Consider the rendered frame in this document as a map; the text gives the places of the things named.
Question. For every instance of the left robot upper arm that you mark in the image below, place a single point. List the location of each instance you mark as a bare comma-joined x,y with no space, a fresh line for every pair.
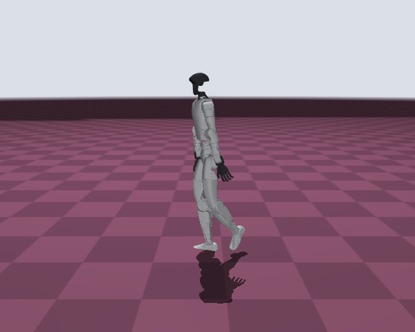
208,110

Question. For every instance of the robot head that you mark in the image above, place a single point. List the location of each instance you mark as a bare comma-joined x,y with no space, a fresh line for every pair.
197,80

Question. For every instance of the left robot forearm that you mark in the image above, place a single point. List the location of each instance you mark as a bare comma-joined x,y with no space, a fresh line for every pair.
214,144

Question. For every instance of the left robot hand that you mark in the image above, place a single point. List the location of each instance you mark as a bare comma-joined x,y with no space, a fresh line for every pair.
223,170

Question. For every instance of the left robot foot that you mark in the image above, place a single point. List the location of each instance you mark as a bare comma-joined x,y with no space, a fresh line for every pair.
236,238

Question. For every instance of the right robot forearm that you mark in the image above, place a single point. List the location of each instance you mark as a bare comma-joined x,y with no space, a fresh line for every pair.
197,146

